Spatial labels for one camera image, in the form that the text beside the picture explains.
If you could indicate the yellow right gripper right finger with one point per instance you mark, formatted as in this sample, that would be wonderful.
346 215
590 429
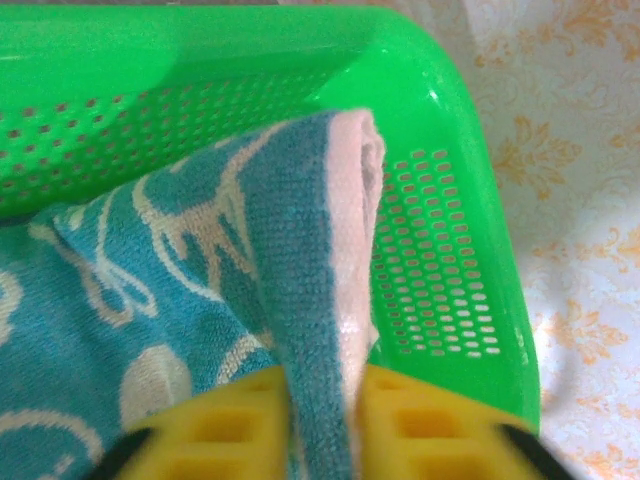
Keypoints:
440 440

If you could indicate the cream teal rabbit print towel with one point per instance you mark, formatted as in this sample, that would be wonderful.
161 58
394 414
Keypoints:
200 250

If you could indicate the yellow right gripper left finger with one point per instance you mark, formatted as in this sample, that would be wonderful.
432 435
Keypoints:
225 440

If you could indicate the green perforated plastic basket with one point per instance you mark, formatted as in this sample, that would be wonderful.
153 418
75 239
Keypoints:
150 60

